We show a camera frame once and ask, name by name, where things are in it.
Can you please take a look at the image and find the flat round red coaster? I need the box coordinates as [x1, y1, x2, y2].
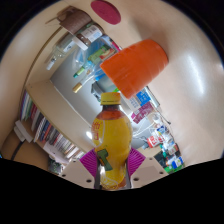
[90, 0, 122, 26]

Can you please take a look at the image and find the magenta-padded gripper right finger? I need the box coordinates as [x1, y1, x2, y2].
[125, 148, 169, 190]

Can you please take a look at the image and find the under-shelf light bar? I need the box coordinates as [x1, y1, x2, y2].
[84, 129, 95, 141]

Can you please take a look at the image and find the red and white canister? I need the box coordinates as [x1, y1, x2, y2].
[146, 134, 159, 149]

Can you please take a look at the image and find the glass bottle with green cap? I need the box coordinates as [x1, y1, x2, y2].
[73, 46, 118, 78]

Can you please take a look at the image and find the brown jar with white lid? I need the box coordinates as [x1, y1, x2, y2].
[71, 23, 105, 51]

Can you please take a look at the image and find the wooden shelf unit with books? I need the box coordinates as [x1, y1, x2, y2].
[0, 79, 98, 171]

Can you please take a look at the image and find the yellow drink bottle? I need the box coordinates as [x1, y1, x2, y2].
[90, 92, 134, 192]

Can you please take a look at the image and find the orange plastic cup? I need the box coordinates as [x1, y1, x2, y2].
[99, 38, 170, 100]

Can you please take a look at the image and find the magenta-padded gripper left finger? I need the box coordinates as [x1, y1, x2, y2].
[61, 148, 103, 190]

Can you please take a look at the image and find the grey shaker bottle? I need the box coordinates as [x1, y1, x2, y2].
[91, 79, 114, 101]

